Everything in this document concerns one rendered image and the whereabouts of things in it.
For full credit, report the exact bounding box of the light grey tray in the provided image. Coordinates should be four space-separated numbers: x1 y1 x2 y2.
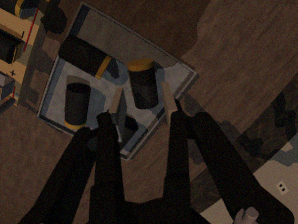
37 1 197 161

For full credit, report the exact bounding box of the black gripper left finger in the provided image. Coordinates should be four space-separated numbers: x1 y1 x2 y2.
18 87 127 224

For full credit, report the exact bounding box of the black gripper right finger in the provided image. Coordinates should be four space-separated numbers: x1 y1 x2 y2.
160 81 294 224

